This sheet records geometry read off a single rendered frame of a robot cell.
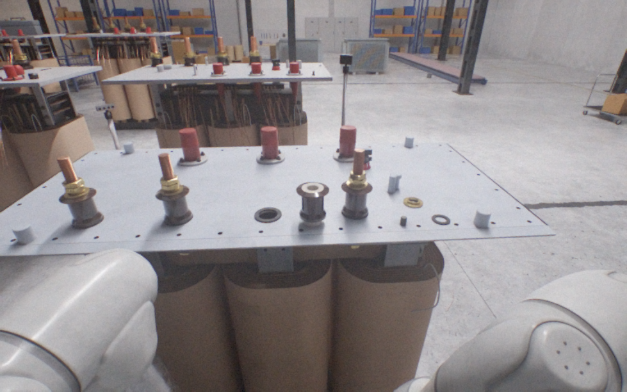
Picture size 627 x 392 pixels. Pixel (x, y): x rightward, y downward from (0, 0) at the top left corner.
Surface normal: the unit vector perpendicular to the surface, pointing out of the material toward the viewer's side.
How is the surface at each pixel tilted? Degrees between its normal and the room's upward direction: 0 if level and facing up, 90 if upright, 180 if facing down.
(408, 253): 90
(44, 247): 11
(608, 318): 20
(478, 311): 0
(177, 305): 90
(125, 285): 55
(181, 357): 90
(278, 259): 90
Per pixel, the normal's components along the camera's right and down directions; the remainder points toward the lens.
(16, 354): 0.49, -0.77
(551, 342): 0.06, -0.57
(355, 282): -0.62, 0.38
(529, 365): -0.83, -0.26
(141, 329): 0.99, -0.04
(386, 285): 0.07, 0.48
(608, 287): -0.01, -0.92
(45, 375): 0.87, -0.41
